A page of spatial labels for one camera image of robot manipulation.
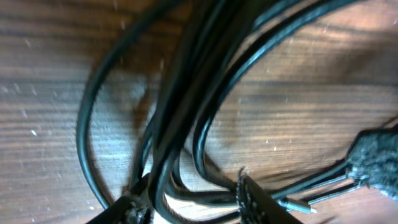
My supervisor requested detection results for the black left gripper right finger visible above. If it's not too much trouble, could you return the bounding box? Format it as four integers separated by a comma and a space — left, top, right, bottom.
236, 167, 302, 224

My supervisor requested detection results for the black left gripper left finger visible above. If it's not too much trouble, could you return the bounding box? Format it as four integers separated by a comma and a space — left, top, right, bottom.
87, 174, 154, 224

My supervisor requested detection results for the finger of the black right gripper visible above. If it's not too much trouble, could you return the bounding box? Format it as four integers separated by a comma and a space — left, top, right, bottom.
346, 126, 397, 201

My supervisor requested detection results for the thin black usb cable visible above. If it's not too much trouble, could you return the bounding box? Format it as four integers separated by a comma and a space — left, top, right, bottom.
76, 0, 364, 215

